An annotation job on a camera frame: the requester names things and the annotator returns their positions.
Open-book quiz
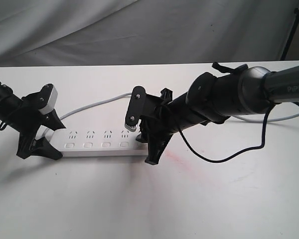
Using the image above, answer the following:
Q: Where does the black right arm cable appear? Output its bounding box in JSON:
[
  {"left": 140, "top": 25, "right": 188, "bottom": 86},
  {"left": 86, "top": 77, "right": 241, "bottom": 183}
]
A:
[{"left": 176, "top": 101, "right": 299, "bottom": 164}]

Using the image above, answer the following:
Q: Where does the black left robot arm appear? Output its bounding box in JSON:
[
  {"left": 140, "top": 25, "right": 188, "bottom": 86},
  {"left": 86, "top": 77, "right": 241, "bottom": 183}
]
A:
[{"left": 0, "top": 82, "right": 65, "bottom": 160}]

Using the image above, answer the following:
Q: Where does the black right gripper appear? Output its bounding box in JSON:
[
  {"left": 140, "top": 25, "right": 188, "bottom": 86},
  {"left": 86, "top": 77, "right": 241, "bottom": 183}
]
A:
[{"left": 136, "top": 88, "right": 182, "bottom": 165}]

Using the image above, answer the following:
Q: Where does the grey backdrop cloth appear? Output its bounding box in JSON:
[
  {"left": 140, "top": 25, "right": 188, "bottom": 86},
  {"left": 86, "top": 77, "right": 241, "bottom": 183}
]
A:
[{"left": 0, "top": 0, "right": 299, "bottom": 67}]

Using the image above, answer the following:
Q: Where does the black tripod stand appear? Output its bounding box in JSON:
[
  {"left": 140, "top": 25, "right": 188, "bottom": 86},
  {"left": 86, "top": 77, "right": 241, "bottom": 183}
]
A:
[{"left": 280, "top": 7, "right": 299, "bottom": 61}]

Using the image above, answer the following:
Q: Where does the white five-socket power strip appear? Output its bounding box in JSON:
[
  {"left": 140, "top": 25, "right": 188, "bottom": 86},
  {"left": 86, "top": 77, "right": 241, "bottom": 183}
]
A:
[{"left": 50, "top": 128, "right": 148, "bottom": 158}]

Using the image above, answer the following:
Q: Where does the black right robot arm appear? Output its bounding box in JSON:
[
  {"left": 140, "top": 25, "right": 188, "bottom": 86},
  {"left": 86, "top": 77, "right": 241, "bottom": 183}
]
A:
[{"left": 125, "top": 63, "right": 299, "bottom": 165}]

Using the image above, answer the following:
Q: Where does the white power cord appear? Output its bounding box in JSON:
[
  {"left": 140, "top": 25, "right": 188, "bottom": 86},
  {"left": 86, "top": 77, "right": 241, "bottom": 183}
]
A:
[{"left": 41, "top": 92, "right": 299, "bottom": 140}]

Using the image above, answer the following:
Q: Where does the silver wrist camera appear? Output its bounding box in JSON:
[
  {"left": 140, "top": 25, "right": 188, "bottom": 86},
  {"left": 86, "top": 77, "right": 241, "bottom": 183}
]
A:
[
  {"left": 125, "top": 86, "right": 147, "bottom": 132},
  {"left": 38, "top": 84, "right": 58, "bottom": 115}
]

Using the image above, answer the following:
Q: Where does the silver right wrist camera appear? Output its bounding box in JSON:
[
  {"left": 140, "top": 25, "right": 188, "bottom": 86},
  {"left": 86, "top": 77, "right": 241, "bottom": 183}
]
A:
[{"left": 125, "top": 86, "right": 147, "bottom": 132}]

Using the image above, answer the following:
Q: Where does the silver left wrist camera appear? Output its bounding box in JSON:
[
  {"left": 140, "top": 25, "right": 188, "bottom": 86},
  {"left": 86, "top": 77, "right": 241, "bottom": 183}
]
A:
[{"left": 38, "top": 84, "right": 58, "bottom": 115}]

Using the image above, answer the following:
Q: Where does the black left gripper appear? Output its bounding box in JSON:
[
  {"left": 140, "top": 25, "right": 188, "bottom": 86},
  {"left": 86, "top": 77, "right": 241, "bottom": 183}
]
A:
[{"left": 15, "top": 92, "right": 66, "bottom": 160}]

